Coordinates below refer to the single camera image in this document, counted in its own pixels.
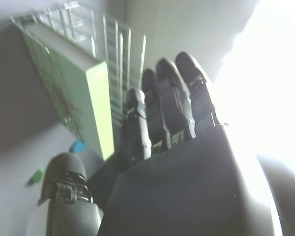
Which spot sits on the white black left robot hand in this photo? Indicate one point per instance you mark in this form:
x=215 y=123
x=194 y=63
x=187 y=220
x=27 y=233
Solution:
x=177 y=186

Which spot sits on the light green rectangular box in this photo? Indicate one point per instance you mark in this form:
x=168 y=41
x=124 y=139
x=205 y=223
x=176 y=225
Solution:
x=98 y=108

